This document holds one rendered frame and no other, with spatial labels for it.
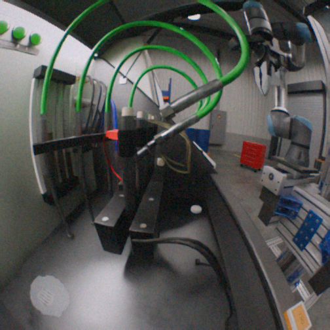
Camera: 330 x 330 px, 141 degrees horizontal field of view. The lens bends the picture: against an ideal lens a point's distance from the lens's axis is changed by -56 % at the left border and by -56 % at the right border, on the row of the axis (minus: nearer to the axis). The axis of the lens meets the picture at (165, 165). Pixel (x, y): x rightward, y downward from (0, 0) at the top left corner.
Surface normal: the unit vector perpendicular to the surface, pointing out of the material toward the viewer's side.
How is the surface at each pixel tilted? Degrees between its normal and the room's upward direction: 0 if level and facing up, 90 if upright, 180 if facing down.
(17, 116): 90
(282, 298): 0
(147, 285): 0
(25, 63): 90
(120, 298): 0
